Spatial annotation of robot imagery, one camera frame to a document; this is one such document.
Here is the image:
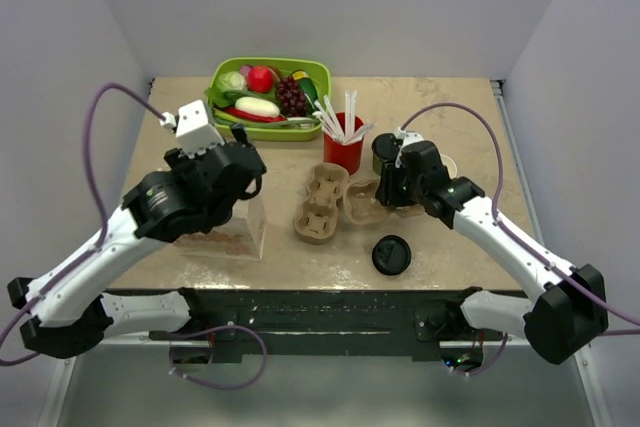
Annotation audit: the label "black coffee lid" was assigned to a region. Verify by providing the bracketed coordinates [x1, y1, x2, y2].
[371, 133, 398, 164]

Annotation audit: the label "single cardboard cup carrier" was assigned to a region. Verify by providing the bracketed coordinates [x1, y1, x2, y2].
[343, 180, 425, 226]

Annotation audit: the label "green paper cup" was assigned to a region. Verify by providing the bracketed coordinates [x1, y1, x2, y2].
[372, 153, 383, 176]
[441, 155, 458, 178]

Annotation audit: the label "paper bag orange handles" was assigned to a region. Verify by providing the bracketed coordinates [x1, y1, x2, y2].
[174, 196, 267, 261]

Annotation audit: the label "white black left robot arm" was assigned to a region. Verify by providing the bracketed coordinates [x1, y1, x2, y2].
[8, 124, 266, 359]

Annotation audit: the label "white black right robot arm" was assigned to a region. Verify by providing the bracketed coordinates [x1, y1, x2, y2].
[371, 133, 609, 365]

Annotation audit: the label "red chili toy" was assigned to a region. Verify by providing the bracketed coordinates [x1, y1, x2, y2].
[221, 107, 287, 123]

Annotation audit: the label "white radish toy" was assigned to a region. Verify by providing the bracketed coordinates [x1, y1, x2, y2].
[235, 96, 280, 118]

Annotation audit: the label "green cabbage toy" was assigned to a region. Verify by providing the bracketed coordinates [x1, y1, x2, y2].
[214, 71, 247, 93]

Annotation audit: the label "red apple toy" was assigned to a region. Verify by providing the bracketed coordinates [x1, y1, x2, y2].
[247, 65, 274, 93]

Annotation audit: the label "dark grape bunch toy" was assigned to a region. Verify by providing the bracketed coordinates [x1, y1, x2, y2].
[275, 77, 308, 118]

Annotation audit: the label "red ribbed cup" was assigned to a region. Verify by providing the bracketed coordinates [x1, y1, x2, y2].
[322, 128, 364, 175]

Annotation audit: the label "green cucumber toy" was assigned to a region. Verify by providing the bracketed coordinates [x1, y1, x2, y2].
[291, 70, 318, 106]

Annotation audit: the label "black lid stack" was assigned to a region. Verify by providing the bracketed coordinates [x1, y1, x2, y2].
[371, 235, 412, 277]

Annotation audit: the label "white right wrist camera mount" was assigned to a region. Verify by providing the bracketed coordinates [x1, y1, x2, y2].
[393, 127, 424, 168]

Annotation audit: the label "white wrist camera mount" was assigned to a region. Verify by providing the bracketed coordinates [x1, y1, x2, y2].
[393, 127, 424, 168]
[159, 100, 225, 159]

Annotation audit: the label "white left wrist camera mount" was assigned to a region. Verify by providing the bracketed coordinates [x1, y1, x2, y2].
[159, 100, 225, 159]

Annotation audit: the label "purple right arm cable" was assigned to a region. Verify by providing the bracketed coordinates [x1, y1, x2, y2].
[399, 102, 640, 336]

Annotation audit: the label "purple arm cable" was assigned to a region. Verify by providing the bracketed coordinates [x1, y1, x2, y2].
[399, 102, 640, 336]
[0, 82, 169, 367]

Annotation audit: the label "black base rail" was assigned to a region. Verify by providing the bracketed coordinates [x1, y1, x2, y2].
[179, 287, 502, 363]

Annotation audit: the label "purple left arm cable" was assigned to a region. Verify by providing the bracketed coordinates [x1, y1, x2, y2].
[0, 82, 169, 367]

